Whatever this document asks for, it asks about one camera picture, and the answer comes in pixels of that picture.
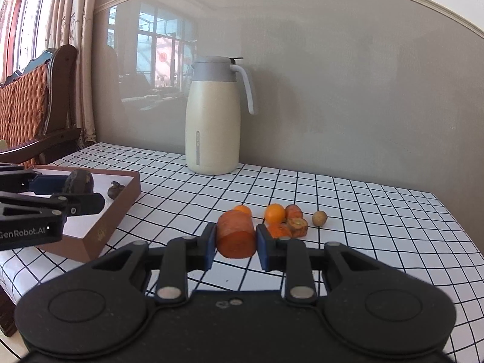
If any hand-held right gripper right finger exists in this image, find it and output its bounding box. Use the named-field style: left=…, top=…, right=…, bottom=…
left=256, top=224, right=383, bottom=306

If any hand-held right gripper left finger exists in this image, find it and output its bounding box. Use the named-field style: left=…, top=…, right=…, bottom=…
left=91, top=222, right=218, bottom=306

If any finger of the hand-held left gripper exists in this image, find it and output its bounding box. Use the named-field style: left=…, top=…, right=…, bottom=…
left=0, top=162, right=72, bottom=196
left=0, top=191, right=106, bottom=223

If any dark brown avocado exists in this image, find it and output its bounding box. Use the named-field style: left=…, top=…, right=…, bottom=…
left=62, top=170, right=95, bottom=196

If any brown cardboard box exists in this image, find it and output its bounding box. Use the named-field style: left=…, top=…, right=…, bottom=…
left=23, top=164, right=142, bottom=262

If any large orange carrot chunk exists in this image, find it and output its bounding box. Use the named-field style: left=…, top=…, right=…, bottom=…
left=215, top=211, right=258, bottom=259

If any carrot piece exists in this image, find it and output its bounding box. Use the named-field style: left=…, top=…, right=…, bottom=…
left=286, top=217, right=309, bottom=238
left=267, top=223, right=293, bottom=240

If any wooden sofa with orange cushion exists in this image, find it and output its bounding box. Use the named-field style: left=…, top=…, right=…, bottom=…
left=0, top=44, right=83, bottom=169

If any white checked tablecloth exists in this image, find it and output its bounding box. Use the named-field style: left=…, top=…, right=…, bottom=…
left=0, top=142, right=484, bottom=363

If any cream thermos jug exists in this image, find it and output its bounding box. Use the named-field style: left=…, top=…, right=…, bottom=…
left=185, top=56, right=259, bottom=175

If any beige curtain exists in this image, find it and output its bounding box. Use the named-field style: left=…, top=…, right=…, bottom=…
left=42, top=0, right=101, bottom=149

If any red-framed window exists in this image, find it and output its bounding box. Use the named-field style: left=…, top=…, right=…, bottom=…
left=0, top=0, right=54, bottom=86

